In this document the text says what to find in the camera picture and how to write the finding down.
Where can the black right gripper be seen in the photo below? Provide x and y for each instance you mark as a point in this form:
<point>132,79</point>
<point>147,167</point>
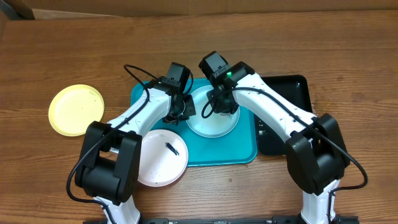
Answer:
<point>224,106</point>

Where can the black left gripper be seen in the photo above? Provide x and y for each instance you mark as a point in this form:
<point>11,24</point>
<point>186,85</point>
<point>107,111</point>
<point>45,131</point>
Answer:
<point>189,111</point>

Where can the light blue plate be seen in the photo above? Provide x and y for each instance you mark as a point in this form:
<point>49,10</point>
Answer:
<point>215,125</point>

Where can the white plate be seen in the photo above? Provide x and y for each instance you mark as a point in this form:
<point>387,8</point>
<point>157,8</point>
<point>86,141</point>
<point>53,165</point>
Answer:
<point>164,158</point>

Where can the yellow plate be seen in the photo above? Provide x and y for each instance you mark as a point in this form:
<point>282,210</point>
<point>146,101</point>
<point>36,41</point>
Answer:
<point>74,108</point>

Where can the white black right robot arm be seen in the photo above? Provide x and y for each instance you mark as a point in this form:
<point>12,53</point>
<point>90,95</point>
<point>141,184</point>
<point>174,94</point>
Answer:
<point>316,152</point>

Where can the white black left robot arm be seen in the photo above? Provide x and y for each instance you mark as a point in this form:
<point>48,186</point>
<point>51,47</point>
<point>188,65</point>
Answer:
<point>108,166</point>

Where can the teal plastic tray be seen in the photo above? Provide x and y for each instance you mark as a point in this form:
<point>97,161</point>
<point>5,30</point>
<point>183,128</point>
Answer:
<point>239,146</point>

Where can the black rectangular tray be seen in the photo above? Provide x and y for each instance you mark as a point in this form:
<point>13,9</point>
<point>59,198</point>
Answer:
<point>293,88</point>

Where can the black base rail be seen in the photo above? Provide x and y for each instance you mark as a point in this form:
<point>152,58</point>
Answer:
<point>274,220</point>

